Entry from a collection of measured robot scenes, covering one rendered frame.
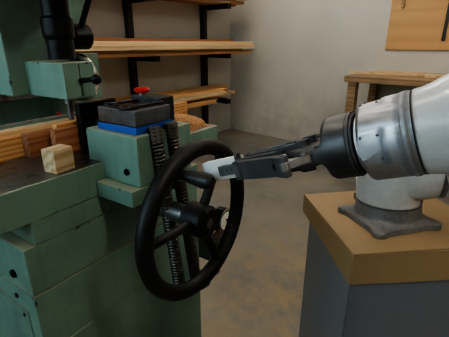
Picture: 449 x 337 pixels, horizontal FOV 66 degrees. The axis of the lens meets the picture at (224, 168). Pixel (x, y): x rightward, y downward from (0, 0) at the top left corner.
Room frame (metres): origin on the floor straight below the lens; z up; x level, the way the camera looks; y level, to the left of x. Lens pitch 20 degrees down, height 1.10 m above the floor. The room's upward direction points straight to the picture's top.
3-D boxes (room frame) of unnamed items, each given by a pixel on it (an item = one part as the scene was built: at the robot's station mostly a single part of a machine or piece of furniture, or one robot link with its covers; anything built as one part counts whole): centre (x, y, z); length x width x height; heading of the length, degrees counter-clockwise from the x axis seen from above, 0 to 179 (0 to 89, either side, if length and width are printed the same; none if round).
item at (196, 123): (0.90, 0.11, 0.91); 0.12 x 0.09 x 0.03; 56
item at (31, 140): (0.72, 0.31, 0.92); 0.23 x 0.02 x 0.04; 146
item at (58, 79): (0.75, 0.34, 1.03); 0.14 x 0.07 x 0.09; 56
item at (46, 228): (0.70, 0.28, 0.82); 0.40 x 0.21 x 0.04; 146
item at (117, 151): (0.64, 0.16, 0.91); 0.15 x 0.14 x 0.09; 146
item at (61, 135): (0.71, 0.28, 0.92); 0.17 x 0.02 x 0.05; 146
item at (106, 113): (0.64, 0.16, 0.99); 0.13 x 0.11 x 0.06; 146
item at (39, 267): (0.80, 0.43, 0.76); 0.57 x 0.45 x 0.09; 56
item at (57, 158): (0.56, 0.28, 0.92); 0.04 x 0.03 x 0.04; 153
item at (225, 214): (0.83, 0.01, 0.65); 0.06 x 0.04 x 0.08; 146
